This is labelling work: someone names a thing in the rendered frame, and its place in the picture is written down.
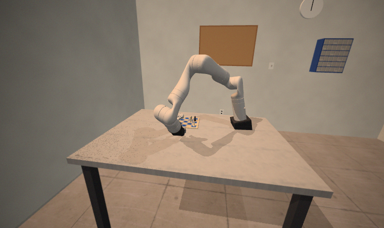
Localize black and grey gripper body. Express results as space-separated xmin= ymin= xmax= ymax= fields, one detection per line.
xmin=167 ymin=113 xmax=185 ymax=136

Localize blue and tan chessboard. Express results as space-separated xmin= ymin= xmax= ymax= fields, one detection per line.
xmin=179 ymin=117 xmax=200 ymax=129

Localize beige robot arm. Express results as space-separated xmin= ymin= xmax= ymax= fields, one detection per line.
xmin=153 ymin=54 xmax=247 ymax=130

